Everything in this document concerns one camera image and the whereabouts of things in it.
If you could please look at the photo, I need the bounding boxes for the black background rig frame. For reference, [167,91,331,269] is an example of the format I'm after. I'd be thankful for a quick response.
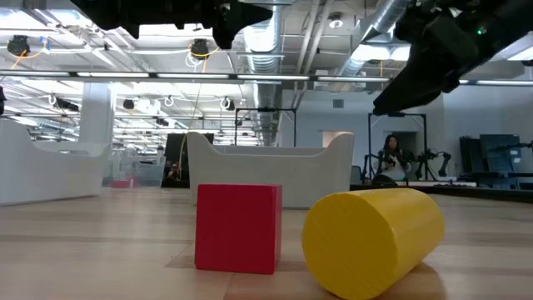
[367,112,428,184]

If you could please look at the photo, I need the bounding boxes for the translucent square plastic bin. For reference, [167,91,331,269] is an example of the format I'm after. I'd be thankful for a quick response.
[186,131,356,209]

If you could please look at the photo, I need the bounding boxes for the black ceiling cable reel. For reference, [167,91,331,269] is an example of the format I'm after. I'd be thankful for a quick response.
[6,34,31,58]
[190,37,212,59]

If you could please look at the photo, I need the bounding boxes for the person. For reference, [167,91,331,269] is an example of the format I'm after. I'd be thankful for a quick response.
[376,133,412,183]

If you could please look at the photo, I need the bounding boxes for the silver ceiling duct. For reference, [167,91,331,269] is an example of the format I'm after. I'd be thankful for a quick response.
[332,0,413,80]
[243,0,284,147]

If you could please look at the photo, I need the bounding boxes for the yellow cylinder block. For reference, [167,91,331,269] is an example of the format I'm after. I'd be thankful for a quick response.
[301,187,446,300]

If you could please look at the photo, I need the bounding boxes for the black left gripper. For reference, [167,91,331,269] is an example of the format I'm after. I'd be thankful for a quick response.
[124,0,274,50]

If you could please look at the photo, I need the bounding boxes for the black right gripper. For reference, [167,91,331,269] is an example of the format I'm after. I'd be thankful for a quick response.
[372,12,464,117]

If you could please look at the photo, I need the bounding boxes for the overhead light bar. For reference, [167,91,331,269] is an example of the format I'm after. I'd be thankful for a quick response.
[0,69,392,85]

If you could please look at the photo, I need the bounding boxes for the clear rectangular plastic bin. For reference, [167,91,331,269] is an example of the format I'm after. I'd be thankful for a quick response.
[102,156,167,189]

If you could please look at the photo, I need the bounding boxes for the dark equipment rack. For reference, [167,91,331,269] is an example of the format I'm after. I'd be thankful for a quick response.
[459,132,533,189]

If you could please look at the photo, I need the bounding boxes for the red rectangular block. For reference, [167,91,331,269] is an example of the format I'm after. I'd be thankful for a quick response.
[110,177,141,189]

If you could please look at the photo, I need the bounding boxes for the red cube block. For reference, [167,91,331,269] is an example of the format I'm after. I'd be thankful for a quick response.
[194,183,283,276]

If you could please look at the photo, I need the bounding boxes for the white plastic bin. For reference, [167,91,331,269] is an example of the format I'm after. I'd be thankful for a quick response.
[0,119,112,208]

